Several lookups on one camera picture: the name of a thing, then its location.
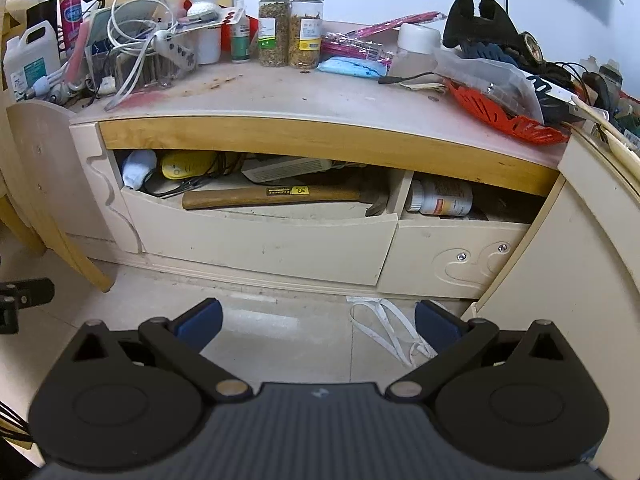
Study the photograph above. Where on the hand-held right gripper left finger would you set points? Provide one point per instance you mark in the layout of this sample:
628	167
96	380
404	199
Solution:
200	321

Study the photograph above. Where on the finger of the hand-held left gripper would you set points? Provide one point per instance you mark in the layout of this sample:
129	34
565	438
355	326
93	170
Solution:
31	292

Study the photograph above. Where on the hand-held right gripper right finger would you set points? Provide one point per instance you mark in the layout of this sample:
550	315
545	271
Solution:
437	326

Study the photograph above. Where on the cream wooden drawer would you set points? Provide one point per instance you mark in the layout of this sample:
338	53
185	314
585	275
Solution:
260	247

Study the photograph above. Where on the cream drawer front with screws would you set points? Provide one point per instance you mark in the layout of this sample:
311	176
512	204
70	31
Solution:
450	260

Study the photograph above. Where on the wooden chair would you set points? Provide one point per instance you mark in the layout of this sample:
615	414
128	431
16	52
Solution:
50	170

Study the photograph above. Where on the white pill bottle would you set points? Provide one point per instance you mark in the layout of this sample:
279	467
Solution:
442	199

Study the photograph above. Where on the cream side cabinet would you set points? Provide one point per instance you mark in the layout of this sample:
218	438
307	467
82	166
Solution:
575	260

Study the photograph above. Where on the yellow plastic device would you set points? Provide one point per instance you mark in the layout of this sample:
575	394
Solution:
182	165

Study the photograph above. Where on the white rolled sock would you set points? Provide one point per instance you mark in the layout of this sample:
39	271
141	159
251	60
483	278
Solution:
139	169

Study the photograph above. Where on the white flat box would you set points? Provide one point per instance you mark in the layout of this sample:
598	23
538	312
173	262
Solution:
290	167

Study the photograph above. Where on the orange perforated plastic piece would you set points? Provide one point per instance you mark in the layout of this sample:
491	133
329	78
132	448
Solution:
505	117

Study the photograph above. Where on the white plastic jug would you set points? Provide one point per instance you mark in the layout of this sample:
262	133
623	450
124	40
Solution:
31	62

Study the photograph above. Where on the cream wooden cabinet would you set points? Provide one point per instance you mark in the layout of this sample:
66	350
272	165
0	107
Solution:
320	110

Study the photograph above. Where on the clear acrylic organiser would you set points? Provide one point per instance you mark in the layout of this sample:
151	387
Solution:
135	67

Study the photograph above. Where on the clear plastic bag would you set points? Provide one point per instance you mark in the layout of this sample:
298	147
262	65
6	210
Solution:
495	80

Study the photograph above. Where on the pale wooden sticks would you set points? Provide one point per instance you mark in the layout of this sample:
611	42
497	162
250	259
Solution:
607	132

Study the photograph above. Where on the blue face mask pack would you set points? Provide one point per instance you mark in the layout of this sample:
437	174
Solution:
350	68

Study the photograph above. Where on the white power strip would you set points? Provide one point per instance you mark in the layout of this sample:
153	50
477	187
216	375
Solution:
175	49

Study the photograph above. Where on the green label bottle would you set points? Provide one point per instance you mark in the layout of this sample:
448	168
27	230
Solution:
240	40

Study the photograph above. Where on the pink spray can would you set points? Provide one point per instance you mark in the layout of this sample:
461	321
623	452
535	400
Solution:
70	5

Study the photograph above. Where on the tape roll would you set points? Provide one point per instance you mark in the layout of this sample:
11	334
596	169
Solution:
530	49

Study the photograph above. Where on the pink packaged item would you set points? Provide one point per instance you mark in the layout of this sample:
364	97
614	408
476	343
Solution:
370	40

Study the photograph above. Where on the glass jar of dried herbs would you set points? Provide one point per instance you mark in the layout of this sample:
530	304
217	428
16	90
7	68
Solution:
273	30

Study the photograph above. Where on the white sports bottle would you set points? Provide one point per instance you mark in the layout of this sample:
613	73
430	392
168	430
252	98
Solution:
205	20

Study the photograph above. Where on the glass jar of dried flowers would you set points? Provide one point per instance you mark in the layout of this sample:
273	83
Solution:
306	30

